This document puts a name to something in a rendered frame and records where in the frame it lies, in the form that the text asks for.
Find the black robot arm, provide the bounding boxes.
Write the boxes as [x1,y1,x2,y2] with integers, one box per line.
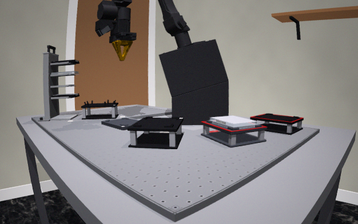
[95,0,205,49]

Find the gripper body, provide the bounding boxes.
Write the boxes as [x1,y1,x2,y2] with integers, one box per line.
[109,20,137,43]

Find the white microplate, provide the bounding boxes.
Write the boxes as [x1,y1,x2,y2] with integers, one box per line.
[209,115,258,129]

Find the dark grey shelf rack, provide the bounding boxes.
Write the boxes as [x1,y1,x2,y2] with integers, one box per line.
[43,53,78,121]

